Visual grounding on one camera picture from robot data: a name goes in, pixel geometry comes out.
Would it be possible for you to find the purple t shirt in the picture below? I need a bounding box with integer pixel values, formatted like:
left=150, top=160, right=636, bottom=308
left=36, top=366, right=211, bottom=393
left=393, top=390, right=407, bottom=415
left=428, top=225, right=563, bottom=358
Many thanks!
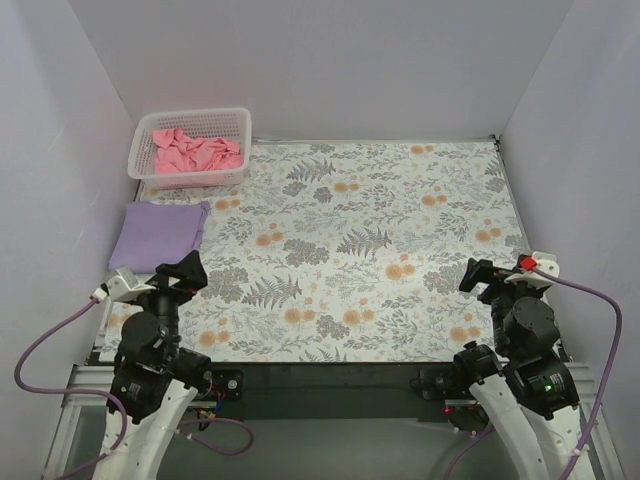
left=108, top=201, right=210, bottom=274

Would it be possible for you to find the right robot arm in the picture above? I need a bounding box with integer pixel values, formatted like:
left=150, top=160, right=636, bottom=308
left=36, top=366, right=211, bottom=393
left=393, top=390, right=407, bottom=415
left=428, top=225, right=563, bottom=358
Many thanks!
left=452, top=252, right=595, bottom=479

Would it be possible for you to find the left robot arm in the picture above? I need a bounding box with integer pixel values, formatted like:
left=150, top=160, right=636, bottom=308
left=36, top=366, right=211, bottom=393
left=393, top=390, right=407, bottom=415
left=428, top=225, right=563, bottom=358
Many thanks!
left=93, top=250, right=213, bottom=479

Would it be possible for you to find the pink t shirt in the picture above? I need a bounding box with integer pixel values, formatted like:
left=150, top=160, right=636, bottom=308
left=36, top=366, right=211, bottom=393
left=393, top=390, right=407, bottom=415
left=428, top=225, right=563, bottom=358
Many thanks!
left=152, top=128, right=244, bottom=175

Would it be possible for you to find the floral table mat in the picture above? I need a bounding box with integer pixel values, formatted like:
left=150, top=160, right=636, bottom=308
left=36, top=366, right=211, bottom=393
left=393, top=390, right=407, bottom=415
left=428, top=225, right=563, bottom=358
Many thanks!
left=97, top=141, right=561, bottom=363

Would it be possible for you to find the white plastic basket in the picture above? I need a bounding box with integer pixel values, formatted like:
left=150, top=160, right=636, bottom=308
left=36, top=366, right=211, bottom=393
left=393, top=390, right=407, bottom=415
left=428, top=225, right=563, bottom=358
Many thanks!
left=127, top=107, right=252, bottom=189

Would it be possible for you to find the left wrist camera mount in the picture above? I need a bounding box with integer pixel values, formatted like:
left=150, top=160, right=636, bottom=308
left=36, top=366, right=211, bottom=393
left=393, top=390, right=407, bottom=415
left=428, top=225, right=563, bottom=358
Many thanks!
left=90, top=266, right=155, bottom=304

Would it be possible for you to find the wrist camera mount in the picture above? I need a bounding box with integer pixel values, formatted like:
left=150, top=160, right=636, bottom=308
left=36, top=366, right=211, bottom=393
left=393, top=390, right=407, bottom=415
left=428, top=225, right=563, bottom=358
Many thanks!
left=504, top=251, right=560, bottom=289
left=90, top=266, right=155, bottom=304

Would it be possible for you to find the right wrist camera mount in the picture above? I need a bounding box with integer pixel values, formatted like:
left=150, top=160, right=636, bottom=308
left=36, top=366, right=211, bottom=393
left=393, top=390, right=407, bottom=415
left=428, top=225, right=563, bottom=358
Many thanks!
left=504, top=251, right=560, bottom=289

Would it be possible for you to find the aluminium rail frame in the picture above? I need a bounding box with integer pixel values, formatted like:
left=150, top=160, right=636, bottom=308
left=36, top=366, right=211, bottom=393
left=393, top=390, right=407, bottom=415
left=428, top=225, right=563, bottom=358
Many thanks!
left=62, top=365, right=114, bottom=407

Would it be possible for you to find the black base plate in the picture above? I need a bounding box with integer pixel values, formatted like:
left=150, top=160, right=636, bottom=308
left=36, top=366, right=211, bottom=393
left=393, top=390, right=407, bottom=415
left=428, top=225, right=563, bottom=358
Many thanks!
left=202, top=362, right=474, bottom=422

